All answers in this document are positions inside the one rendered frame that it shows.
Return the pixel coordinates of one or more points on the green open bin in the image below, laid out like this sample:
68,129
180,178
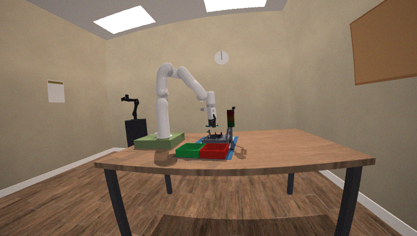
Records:
189,150

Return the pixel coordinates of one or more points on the red bin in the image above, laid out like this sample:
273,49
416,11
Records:
214,151

